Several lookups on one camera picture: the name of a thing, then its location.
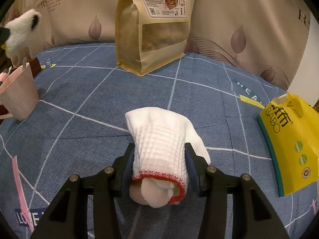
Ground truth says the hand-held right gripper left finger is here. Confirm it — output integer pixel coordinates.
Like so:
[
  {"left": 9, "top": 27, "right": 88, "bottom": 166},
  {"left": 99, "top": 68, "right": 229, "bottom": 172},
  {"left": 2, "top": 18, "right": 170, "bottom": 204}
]
[{"left": 30, "top": 143, "right": 135, "bottom": 239}]

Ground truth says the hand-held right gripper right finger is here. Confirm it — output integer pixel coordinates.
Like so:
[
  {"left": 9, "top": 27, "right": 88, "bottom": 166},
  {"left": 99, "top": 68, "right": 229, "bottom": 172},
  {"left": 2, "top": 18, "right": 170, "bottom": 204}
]
[{"left": 184, "top": 142, "right": 291, "bottom": 239}]

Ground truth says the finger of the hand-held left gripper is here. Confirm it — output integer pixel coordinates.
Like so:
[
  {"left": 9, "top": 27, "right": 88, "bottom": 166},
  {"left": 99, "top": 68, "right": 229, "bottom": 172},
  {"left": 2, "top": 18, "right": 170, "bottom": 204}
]
[{"left": 0, "top": 27, "right": 11, "bottom": 43}]

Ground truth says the white fluffy plush flower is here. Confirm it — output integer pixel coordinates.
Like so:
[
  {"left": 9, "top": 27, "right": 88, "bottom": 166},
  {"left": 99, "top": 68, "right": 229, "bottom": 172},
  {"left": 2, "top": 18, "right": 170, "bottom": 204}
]
[{"left": 1, "top": 9, "right": 41, "bottom": 58}]

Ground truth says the pink ceramic mug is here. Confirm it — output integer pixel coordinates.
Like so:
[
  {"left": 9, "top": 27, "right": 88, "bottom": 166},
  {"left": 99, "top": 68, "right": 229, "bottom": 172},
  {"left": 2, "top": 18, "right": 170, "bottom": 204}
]
[{"left": 0, "top": 62, "right": 40, "bottom": 121}]

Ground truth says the beige leaf print curtain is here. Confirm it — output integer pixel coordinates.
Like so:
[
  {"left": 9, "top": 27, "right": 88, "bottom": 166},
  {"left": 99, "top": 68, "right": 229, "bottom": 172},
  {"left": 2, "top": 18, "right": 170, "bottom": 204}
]
[{"left": 0, "top": 0, "right": 309, "bottom": 90}]

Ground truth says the yellow tissue pack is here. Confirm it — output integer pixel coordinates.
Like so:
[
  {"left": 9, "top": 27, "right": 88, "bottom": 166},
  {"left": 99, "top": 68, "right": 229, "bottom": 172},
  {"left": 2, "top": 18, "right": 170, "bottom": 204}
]
[{"left": 257, "top": 93, "right": 319, "bottom": 198}]

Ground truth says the brown kraft snack bag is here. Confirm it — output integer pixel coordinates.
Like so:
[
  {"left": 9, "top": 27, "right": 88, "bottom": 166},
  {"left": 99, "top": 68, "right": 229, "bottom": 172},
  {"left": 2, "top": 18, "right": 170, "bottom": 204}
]
[{"left": 115, "top": 0, "right": 192, "bottom": 77}]

